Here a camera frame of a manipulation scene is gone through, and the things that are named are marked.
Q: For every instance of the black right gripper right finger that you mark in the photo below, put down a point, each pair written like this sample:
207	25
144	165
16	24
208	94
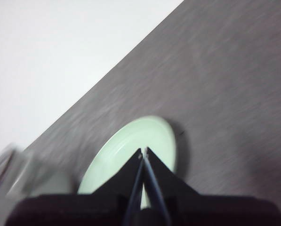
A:
166	181

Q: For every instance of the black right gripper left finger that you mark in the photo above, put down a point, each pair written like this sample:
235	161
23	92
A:
121	181

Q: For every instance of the pale green round plate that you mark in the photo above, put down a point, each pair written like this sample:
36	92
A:
130	136

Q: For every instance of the pale green electric steamer pot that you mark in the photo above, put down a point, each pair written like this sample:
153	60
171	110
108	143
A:
48	183

